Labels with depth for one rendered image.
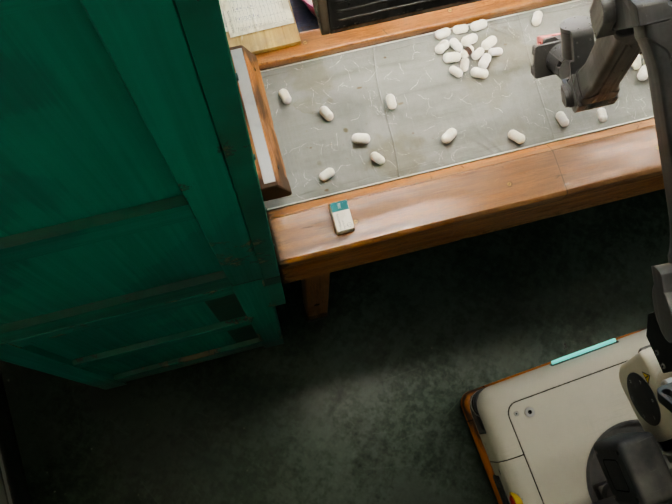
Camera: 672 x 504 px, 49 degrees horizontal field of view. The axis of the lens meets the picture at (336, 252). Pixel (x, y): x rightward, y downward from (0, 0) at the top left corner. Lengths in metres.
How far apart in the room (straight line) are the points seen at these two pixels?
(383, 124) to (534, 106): 0.32
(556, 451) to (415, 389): 0.45
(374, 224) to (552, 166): 0.38
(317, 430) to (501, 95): 1.06
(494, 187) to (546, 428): 0.69
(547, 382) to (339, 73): 0.92
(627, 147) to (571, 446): 0.75
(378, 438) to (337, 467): 0.14
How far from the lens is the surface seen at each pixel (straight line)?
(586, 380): 1.98
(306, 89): 1.57
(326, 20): 1.26
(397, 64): 1.61
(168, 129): 0.71
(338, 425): 2.14
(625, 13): 0.97
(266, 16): 1.61
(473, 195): 1.48
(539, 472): 1.93
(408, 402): 2.15
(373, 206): 1.45
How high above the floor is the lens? 2.13
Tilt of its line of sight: 75 degrees down
